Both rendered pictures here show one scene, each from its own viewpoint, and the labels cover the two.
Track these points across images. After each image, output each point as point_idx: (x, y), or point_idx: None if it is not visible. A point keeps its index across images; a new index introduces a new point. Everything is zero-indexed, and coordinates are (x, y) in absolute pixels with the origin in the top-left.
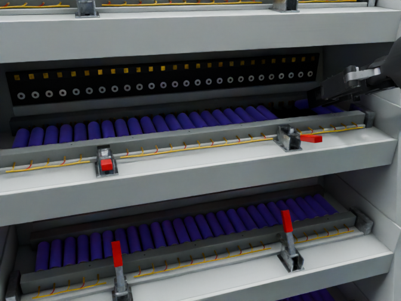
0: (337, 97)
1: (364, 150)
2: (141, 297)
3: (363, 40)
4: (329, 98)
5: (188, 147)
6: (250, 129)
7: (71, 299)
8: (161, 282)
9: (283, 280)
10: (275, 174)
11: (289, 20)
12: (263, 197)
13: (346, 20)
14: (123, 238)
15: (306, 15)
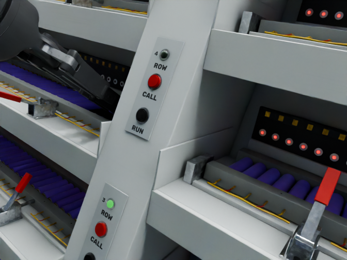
0: (75, 88)
1: (69, 149)
2: None
3: (112, 42)
4: (64, 83)
5: (12, 90)
6: (42, 96)
7: None
8: None
9: None
10: (16, 128)
11: (61, 9)
12: (85, 186)
13: (98, 18)
14: (2, 146)
15: (71, 6)
